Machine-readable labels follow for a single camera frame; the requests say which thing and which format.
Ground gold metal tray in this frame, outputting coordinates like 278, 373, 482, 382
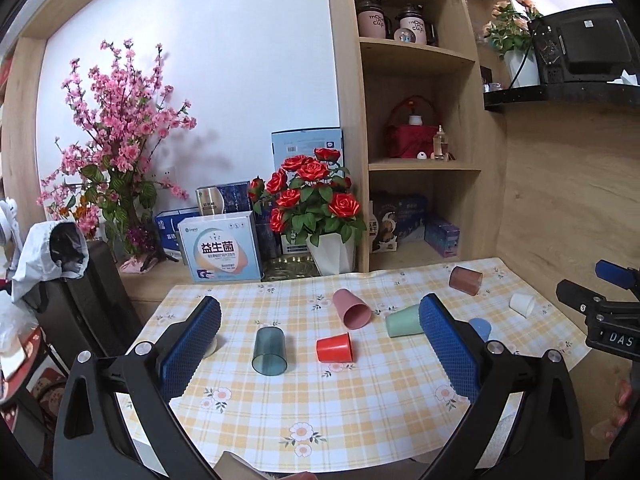
261, 255, 321, 282

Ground black monitor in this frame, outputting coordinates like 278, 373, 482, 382
527, 4, 637, 84

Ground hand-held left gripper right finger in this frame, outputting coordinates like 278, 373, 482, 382
417, 294, 587, 480

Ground dark teal translucent cup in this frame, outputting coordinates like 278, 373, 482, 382
251, 326, 289, 376

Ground white jacket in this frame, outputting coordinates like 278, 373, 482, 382
11, 220, 91, 304

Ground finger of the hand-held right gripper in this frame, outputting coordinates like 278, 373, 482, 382
595, 259, 640, 289
556, 279, 609, 319

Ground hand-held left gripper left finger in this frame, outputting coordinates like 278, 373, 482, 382
52, 296, 223, 480

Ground pink blossom artificial tree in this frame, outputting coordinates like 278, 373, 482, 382
37, 37, 198, 275

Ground white and blue square box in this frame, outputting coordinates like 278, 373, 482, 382
178, 211, 264, 284

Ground red gift basket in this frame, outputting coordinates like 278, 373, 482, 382
384, 96, 439, 159

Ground wooden shelf unit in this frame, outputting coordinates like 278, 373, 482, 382
325, 0, 507, 274

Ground green plastic cup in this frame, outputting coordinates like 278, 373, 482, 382
385, 304, 424, 338

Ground red round stool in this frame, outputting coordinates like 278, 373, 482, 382
0, 330, 57, 407

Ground pink roses in white pot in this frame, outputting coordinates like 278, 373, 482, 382
482, 0, 544, 89

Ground person's right hand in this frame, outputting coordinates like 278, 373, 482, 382
602, 377, 640, 443

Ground brown plastic cup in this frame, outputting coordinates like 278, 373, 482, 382
448, 266, 484, 295

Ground dark blue snack box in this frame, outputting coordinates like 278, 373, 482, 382
370, 192, 429, 255

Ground dark blue box gold print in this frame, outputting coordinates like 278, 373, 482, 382
196, 181, 253, 217

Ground blue plastic cup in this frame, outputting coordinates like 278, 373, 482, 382
468, 317, 493, 343

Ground red plastic cup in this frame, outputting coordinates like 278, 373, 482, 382
315, 332, 355, 363

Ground dark blue slim box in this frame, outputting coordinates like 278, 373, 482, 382
255, 205, 284, 262

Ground clear plastic bag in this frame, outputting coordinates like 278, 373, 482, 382
0, 292, 44, 357

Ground pink plastic cup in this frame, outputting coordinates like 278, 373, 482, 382
332, 288, 373, 331

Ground white fan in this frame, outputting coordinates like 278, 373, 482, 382
0, 199, 24, 272

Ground red roses in white vase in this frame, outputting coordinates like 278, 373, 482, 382
247, 147, 368, 277

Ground blue milk carton box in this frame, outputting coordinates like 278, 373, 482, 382
154, 207, 201, 264

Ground yellow checked floral tablecloth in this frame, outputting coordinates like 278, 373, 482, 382
116, 257, 593, 476

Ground black shelf board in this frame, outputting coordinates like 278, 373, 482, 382
482, 82, 640, 112

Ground white plastic cup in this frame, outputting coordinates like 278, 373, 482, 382
509, 292, 537, 318

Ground tall light blue carton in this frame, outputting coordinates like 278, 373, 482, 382
271, 129, 345, 173

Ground small purple box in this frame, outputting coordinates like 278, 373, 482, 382
424, 217, 461, 259

